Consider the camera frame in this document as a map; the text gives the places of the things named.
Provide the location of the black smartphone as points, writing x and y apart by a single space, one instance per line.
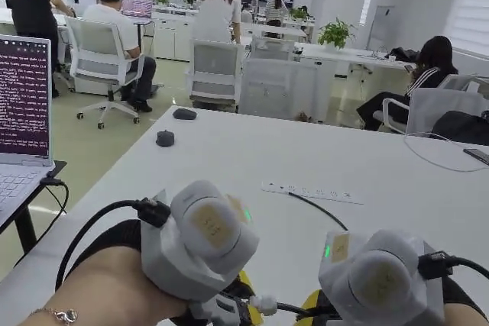
477 156

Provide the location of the white table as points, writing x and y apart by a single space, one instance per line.
267 150

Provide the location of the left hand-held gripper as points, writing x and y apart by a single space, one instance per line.
198 249

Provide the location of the black side table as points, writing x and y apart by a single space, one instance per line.
57 167

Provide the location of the person's right hand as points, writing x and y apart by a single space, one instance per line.
458 314

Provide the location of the white power strip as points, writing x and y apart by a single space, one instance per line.
324 194

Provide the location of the white office chair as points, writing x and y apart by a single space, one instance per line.
95 55
273 49
214 70
275 89
431 108

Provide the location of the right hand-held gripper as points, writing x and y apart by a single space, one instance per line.
382 288

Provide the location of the computer monitor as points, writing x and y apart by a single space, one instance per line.
136 7

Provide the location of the silver laptop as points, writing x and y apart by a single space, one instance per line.
23 112

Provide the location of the large green potted plant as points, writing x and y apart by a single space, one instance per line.
336 34

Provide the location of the grey round device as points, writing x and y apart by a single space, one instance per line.
165 139

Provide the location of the black bag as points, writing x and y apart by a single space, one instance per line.
462 127

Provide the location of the dark grey computer mouse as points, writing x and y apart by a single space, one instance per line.
184 113

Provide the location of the person's left hand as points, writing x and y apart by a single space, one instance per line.
126 288

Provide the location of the white office desk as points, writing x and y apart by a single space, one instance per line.
172 36
344 59

